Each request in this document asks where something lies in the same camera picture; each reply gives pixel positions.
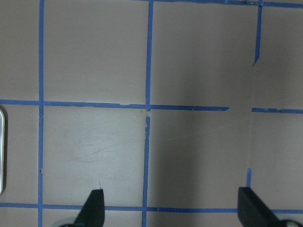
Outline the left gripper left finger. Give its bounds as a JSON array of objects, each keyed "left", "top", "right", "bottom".
[{"left": 73, "top": 189, "right": 105, "bottom": 227}]

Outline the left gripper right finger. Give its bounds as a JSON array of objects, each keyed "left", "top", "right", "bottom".
[{"left": 238, "top": 187, "right": 282, "bottom": 227}]

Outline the cream plastic tray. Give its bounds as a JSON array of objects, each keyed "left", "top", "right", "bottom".
[{"left": 0, "top": 106, "right": 8, "bottom": 195}]

